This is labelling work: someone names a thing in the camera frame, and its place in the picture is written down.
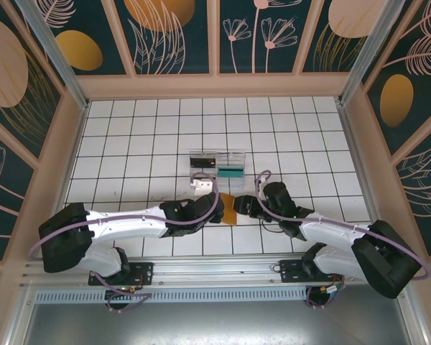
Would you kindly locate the orange board with grey pad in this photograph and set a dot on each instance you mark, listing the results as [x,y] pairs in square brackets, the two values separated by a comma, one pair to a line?
[229,210]

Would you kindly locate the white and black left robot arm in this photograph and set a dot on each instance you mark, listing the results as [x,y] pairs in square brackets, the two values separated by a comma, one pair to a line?
[122,224]

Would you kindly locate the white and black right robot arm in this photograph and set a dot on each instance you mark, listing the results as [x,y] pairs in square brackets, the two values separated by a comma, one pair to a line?
[330,231]

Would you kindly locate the teal credit card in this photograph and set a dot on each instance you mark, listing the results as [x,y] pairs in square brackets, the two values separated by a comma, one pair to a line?
[231,171]

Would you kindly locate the black credit card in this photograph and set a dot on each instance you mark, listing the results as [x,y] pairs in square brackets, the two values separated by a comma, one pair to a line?
[203,162]

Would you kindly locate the clear plastic organizer box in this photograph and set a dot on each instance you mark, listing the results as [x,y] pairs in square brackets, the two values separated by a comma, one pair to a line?
[233,183]

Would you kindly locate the aluminium mounting rail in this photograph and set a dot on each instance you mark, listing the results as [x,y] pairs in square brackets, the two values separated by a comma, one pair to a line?
[215,273]

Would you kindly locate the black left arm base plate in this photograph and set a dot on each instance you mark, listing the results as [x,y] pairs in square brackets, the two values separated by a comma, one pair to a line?
[143,271]

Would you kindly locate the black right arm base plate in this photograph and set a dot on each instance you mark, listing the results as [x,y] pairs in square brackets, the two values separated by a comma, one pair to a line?
[291,271]

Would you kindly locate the aluminium side rail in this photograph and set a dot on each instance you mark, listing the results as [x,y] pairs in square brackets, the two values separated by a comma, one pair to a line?
[365,179]

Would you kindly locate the aluminium frame post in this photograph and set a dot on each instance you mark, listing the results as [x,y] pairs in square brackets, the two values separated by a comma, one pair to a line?
[66,73]
[363,54]

